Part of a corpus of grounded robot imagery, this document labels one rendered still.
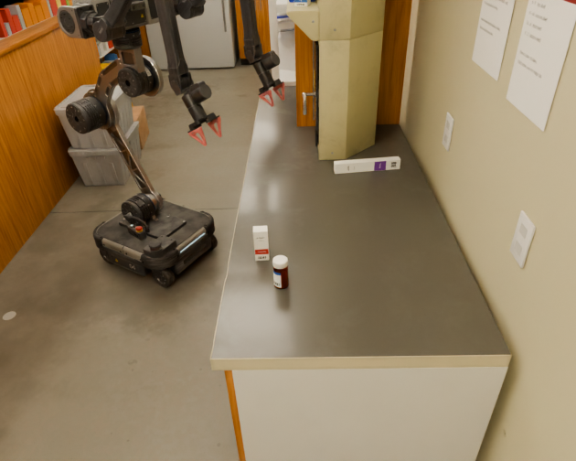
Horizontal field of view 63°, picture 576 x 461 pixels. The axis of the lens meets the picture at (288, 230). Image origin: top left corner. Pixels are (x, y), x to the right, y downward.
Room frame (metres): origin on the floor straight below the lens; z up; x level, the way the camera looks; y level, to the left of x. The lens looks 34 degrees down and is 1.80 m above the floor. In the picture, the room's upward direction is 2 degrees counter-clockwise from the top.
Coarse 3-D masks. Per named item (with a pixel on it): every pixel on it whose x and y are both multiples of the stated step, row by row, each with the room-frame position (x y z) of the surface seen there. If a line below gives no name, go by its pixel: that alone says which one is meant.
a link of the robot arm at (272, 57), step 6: (246, 54) 2.23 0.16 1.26; (252, 54) 2.22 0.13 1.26; (264, 54) 2.21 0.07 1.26; (270, 54) 2.19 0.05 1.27; (276, 54) 2.22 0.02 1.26; (252, 60) 2.22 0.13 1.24; (264, 60) 2.20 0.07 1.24; (270, 60) 2.18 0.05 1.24; (276, 60) 2.19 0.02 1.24; (264, 66) 2.20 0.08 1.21; (270, 66) 2.19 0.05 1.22
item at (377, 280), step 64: (256, 128) 2.14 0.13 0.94; (384, 128) 2.07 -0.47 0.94; (256, 192) 1.52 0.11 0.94; (320, 192) 1.50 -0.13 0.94; (384, 192) 1.48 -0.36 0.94; (320, 256) 1.11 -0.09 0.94; (384, 256) 1.10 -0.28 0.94; (448, 256) 1.09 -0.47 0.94; (256, 320) 0.86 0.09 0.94; (320, 320) 0.85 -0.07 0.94; (384, 320) 0.84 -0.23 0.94; (448, 320) 0.83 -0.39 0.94
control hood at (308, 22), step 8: (288, 0) 2.01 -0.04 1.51; (288, 8) 1.83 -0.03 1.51; (296, 8) 1.82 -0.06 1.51; (304, 8) 1.81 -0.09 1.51; (312, 8) 1.81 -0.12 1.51; (296, 16) 1.77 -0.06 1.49; (304, 16) 1.77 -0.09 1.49; (312, 16) 1.77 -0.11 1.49; (296, 24) 1.77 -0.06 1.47; (304, 24) 1.77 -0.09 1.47; (312, 24) 1.77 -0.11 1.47; (304, 32) 1.77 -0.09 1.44; (312, 32) 1.77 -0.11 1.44
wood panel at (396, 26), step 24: (408, 0) 2.12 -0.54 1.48; (384, 24) 2.13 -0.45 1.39; (408, 24) 2.12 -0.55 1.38; (312, 48) 2.14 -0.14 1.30; (384, 48) 2.13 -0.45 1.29; (312, 72) 2.14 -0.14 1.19; (384, 72) 2.12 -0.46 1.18; (312, 96) 2.14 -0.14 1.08; (384, 96) 2.12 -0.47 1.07; (312, 120) 2.14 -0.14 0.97; (384, 120) 2.12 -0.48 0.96
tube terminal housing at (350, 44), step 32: (320, 0) 1.77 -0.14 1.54; (352, 0) 1.76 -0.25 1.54; (384, 0) 1.89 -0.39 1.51; (320, 32) 1.77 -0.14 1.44; (352, 32) 1.77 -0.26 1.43; (320, 64) 1.77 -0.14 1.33; (352, 64) 1.77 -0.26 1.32; (320, 96) 1.77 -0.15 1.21; (352, 96) 1.78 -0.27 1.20; (320, 128) 1.77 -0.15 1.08; (352, 128) 1.79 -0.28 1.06
